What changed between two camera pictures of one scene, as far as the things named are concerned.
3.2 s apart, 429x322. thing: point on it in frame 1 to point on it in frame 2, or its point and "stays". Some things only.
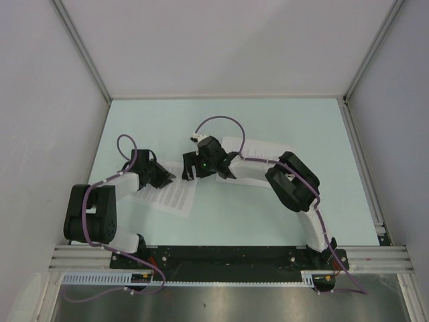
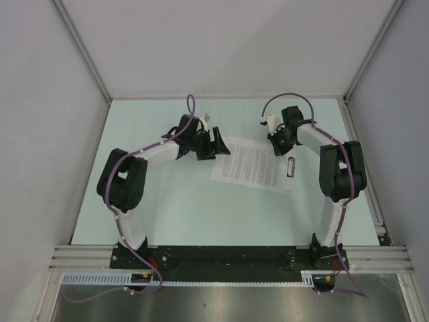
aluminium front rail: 364,258 stays
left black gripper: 164,176 to 208,152
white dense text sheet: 175,197 to 251,162
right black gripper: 191,160 to 278,150
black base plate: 230,257 stays
